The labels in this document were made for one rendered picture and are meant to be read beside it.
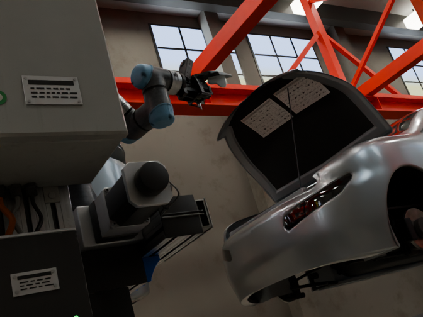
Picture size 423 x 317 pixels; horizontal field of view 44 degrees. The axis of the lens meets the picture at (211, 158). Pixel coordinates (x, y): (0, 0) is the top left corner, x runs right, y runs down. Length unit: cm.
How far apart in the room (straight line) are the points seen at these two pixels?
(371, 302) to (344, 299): 59
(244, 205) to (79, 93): 809
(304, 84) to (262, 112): 54
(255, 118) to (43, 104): 419
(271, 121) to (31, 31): 414
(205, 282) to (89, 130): 729
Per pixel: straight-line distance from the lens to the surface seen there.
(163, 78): 159
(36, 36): 89
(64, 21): 93
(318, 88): 455
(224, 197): 872
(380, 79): 781
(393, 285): 1044
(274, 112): 484
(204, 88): 169
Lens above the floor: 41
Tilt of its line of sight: 20 degrees up
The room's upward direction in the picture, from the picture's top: 17 degrees counter-clockwise
